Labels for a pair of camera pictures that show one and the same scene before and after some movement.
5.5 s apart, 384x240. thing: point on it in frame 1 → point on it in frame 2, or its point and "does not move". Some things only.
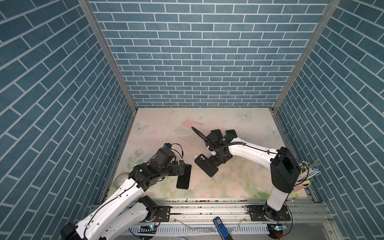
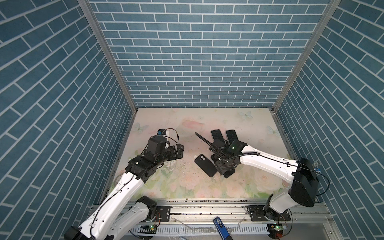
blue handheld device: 221,229 does not move
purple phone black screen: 183,181 → 229,173
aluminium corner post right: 314,37 does not move
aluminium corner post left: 92,13 does not move
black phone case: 206,165 does not move
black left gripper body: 172,169 → 169,154
